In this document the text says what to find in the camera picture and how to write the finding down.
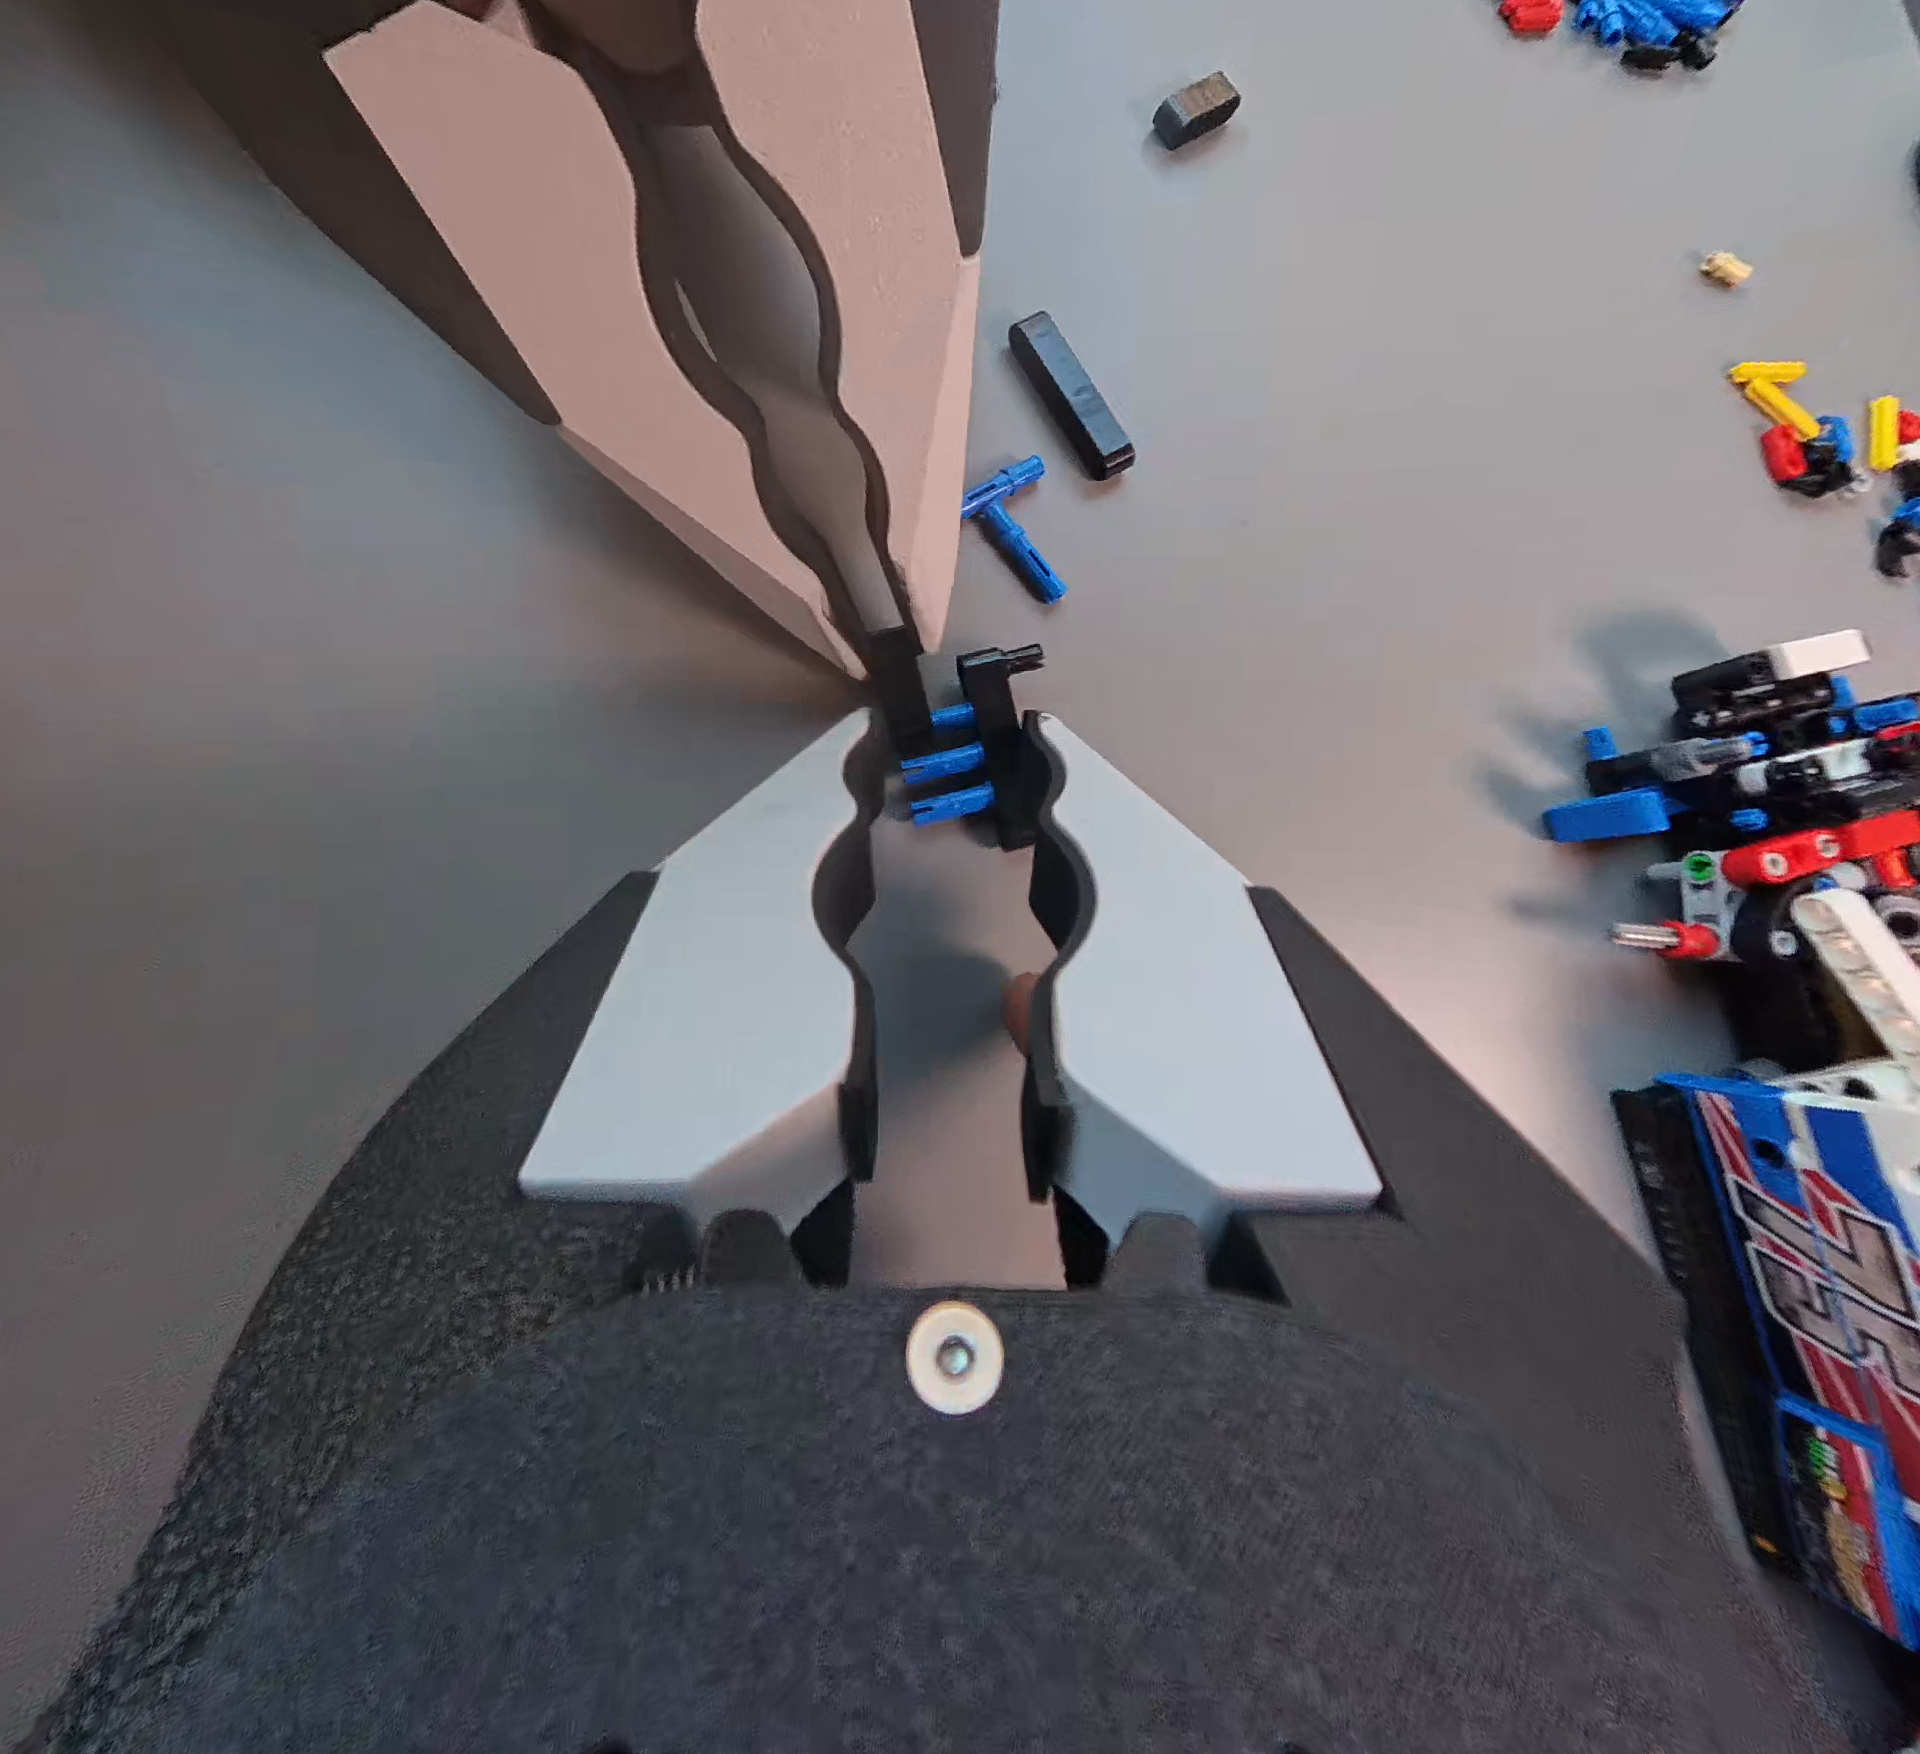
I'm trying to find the pile of mixed bricks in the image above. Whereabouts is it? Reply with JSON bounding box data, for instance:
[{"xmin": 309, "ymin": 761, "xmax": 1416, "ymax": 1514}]
[{"xmin": 1724, "ymin": 359, "xmax": 1920, "ymax": 581}]

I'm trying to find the short black perforated beam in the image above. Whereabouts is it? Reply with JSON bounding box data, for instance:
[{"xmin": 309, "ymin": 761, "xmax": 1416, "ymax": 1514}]
[{"xmin": 959, "ymin": 647, "xmax": 1060, "ymax": 852}]

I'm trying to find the brick-built toy race car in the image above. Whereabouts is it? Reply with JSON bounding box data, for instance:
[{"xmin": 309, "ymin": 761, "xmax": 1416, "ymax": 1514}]
[{"xmin": 1543, "ymin": 628, "xmax": 1920, "ymax": 1634}]

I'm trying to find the black slope brick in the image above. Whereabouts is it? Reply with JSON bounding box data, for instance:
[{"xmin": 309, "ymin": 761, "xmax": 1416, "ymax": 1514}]
[
  {"xmin": 874, "ymin": 620, "xmax": 941, "ymax": 753},
  {"xmin": 1009, "ymin": 310, "xmax": 1140, "ymax": 484},
  {"xmin": 1151, "ymin": 71, "xmax": 1244, "ymax": 150}
]

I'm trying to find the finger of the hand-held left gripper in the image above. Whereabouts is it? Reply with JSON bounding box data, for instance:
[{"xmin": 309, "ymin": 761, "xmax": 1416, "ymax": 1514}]
[
  {"xmin": 694, "ymin": 0, "xmax": 986, "ymax": 652},
  {"xmin": 322, "ymin": 0, "xmax": 890, "ymax": 683}
]

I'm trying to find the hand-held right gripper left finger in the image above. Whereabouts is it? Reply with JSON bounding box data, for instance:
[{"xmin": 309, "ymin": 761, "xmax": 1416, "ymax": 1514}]
[{"xmin": 518, "ymin": 708, "xmax": 890, "ymax": 1249}]

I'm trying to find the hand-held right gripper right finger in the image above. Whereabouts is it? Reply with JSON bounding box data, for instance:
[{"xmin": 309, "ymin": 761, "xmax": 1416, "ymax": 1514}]
[{"xmin": 1021, "ymin": 714, "xmax": 1386, "ymax": 1249}]

